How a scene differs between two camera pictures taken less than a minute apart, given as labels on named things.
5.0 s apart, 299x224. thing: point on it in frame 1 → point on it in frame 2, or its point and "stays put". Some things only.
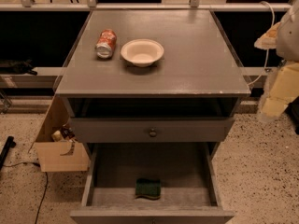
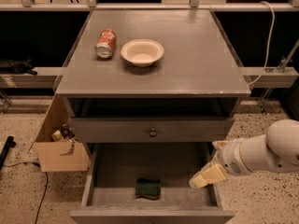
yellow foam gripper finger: (269, 39) → (220, 144)
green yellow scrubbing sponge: (148, 188) stays put
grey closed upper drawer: (150, 129) stays put
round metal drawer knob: (152, 133) stays put
